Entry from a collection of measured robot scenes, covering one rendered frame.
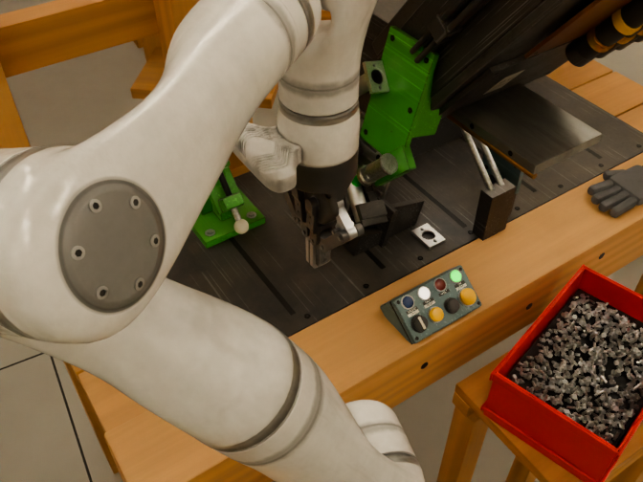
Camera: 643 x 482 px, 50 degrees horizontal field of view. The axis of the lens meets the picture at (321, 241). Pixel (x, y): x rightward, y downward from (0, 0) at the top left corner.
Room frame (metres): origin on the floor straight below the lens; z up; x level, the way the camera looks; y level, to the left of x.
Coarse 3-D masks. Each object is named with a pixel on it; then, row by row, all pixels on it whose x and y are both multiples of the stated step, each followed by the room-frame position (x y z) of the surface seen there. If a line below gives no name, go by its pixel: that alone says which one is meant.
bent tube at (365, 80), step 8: (368, 64) 1.04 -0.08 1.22; (376, 64) 1.05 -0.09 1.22; (368, 72) 1.03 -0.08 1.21; (376, 72) 1.05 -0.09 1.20; (384, 72) 1.05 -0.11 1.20; (360, 80) 1.04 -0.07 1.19; (368, 80) 1.02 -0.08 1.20; (376, 80) 1.05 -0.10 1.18; (384, 80) 1.03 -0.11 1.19; (360, 88) 1.04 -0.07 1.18; (368, 88) 1.01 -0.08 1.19; (376, 88) 1.01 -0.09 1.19; (384, 88) 1.02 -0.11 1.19; (352, 192) 0.97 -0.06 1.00; (360, 192) 0.97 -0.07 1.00; (352, 200) 0.96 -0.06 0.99; (360, 200) 0.96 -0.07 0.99; (352, 208) 0.95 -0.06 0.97
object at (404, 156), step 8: (392, 152) 0.97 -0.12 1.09; (400, 152) 0.95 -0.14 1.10; (408, 152) 0.95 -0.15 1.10; (400, 160) 0.95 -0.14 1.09; (408, 160) 0.94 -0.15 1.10; (400, 168) 0.94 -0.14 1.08; (408, 168) 0.93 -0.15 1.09; (392, 176) 0.95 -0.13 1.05; (376, 184) 0.97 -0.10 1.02; (384, 184) 0.97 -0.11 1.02
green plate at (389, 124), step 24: (384, 48) 1.07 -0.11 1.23; (408, 48) 1.03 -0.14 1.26; (408, 72) 1.01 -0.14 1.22; (432, 72) 0.98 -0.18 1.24; (384, 96) 1.03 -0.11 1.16; (408, 96) 0.99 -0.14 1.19; (384, 120) 1.01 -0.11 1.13; (408, 120) 0.97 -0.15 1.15; (432, 120) 1.00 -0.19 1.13; (384, 144) 0.99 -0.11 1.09; (408, 144) 0.96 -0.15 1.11
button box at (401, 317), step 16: (448, 272) 0.81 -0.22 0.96; (464, 272) 0.82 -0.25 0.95; (416, 288) 0.77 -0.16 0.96; (432, 288) 0.78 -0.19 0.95; (448, 288) 0.78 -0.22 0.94; (464, 288) 0.79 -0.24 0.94; (384, 304) 0.76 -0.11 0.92; (400, 304) 0.74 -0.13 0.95; (416, 304) 0.75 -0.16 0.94; (432, 304) 0.75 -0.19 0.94; (464, 304) 0.76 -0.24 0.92; (480, 304) 0.77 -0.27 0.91; (400, 320) 0.72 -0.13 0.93; (432, 320) 0.73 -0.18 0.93; (448, 320) 0.74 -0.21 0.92; (416, 336) 0.70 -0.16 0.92
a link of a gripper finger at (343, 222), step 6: (342, 204) 0.49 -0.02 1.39; (342, 210) 0.49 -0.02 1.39; (342, 216) 0.48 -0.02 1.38; (348, 216) 0.49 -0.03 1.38; (342, 222) 0.48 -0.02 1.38; (348, 222) 0.48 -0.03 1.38; (336, 228) 0.48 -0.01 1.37; (342, 228) 0.48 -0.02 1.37; (348, 228) 0.48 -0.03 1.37; (354, 228) 0.48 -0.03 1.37; (354, 234) 0.47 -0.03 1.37
